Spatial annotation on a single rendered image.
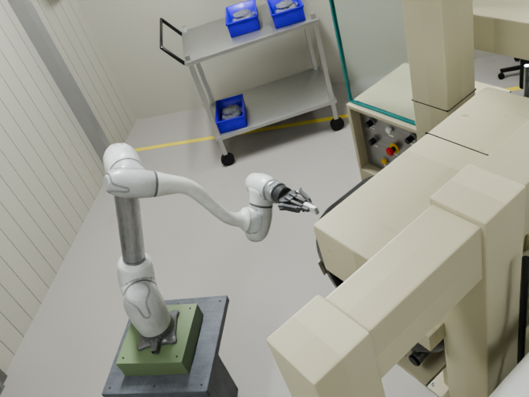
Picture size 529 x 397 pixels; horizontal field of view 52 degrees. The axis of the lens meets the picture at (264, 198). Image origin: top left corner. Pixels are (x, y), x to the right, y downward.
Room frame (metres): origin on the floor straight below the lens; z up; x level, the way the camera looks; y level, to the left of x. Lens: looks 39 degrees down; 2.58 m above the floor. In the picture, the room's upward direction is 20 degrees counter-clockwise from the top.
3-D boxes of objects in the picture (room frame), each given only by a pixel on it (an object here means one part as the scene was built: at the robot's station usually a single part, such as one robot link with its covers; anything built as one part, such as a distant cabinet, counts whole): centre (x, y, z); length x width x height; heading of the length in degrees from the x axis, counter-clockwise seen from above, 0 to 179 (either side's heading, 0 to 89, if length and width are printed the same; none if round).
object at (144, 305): (1.66, 0.64, 0.91); 0.18 x 0.16 x 0.22; 11
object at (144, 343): (1.63, 0.65, 0.77); 0.22 x 0.18 x 0.06; 171
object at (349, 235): (0.87, -0.40, 1.71); 0.61 x 0.25 x 0.15; 116
